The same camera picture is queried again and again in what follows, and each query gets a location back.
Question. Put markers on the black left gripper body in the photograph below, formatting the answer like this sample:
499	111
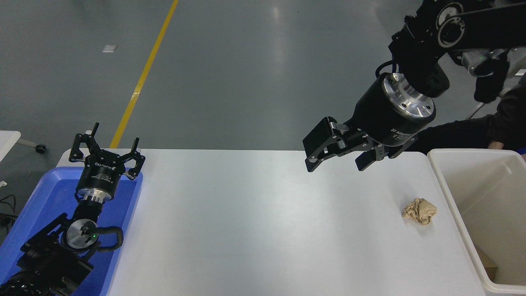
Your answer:
100	174

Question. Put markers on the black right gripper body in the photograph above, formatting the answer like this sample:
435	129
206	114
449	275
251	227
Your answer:
378	115

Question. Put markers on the tan paper ball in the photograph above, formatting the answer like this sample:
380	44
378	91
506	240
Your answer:
420	210

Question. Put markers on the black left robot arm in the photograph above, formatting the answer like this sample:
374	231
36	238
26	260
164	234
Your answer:
45	263

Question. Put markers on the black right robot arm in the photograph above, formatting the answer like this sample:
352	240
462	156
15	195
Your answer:
419	45

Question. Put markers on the person's hand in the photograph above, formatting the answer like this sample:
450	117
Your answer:
496	145

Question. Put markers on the blue plastic tray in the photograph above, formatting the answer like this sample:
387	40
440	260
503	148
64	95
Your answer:
49	193

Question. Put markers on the white wheeled table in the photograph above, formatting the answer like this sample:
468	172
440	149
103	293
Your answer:
7	142

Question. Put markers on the large pale plastic bin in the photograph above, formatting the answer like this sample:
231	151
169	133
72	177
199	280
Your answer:
485	197

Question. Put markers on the person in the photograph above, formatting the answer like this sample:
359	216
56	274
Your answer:
509	119

